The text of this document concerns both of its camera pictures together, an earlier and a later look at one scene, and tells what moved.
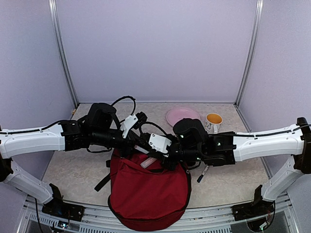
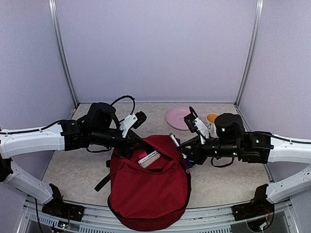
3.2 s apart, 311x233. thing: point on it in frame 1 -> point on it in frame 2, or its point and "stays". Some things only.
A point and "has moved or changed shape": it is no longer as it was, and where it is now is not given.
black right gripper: (170, 166) -> (196, 153)
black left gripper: (129, 143) stays
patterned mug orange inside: (213, 123) stays
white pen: (141, 149) -> (155, 152)
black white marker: (199, 178) has moved or changed shape
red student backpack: (148, 198) stays
